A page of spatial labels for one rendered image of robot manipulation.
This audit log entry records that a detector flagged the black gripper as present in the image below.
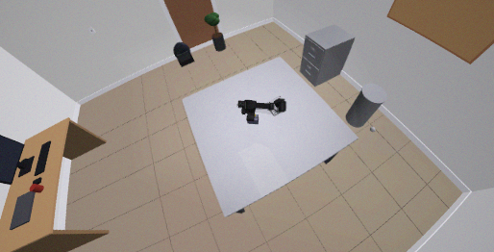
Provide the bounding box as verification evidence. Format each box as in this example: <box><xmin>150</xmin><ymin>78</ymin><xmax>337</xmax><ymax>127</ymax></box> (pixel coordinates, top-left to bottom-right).
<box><xmin>246</xmin><ymin>109</ymin><xmax>256</xmax><ymax>121</ymax></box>

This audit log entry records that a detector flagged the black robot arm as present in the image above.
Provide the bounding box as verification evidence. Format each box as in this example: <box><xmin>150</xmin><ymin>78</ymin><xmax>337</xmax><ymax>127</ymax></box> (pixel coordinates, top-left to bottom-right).
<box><xmin>238</xmin><ymin>98</ymin><xmax>286</xmax><ymax>114</ymax></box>

